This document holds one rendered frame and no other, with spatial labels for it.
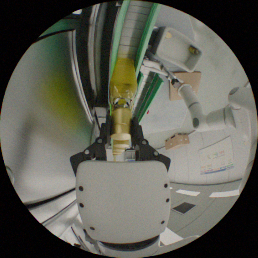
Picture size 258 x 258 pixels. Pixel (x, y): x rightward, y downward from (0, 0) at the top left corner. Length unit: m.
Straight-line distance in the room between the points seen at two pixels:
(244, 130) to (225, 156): 3.45
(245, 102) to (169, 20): 0.43
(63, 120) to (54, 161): 0.08
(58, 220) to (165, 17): 0.72
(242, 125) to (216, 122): 0.16
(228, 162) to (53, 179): 3.84
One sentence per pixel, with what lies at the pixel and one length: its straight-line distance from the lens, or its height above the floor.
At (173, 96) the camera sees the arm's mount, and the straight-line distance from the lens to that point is 0.66.
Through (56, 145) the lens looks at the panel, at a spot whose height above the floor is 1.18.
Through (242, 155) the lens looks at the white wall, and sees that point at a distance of 3.69.
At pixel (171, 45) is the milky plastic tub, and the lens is 0.48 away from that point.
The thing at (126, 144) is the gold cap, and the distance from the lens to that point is 0.17.
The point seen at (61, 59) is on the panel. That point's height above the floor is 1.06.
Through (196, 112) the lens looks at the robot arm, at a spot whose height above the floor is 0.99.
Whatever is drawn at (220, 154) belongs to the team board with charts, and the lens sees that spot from 3.80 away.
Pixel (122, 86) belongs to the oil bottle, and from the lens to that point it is 0.16.
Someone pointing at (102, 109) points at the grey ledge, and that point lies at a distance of 0.54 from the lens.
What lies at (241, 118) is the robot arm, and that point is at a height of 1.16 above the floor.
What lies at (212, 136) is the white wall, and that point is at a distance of 3.90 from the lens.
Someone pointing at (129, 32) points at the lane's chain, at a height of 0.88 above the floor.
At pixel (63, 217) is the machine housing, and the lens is 0.23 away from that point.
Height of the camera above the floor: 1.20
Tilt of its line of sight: 25 degrees down
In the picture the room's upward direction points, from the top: 179 degrees clockwise
